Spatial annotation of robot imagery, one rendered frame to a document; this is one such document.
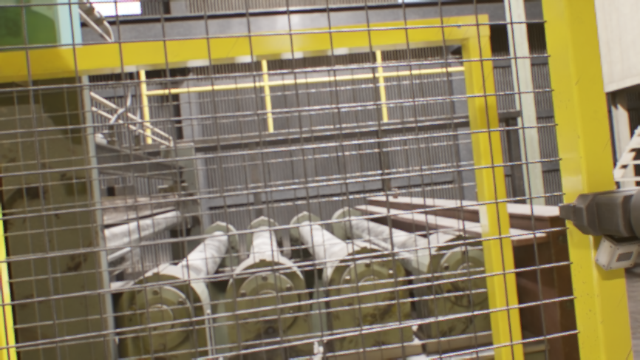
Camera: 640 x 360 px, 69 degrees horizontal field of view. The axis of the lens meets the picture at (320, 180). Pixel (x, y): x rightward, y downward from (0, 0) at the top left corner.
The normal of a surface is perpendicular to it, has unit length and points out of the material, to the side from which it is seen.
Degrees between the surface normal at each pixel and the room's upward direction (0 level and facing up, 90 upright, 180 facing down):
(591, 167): 90
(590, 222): 90
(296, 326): 90
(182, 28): 90
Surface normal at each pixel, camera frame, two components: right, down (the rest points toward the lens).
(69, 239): 0.12, -0.02
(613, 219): -0.98, 0.11
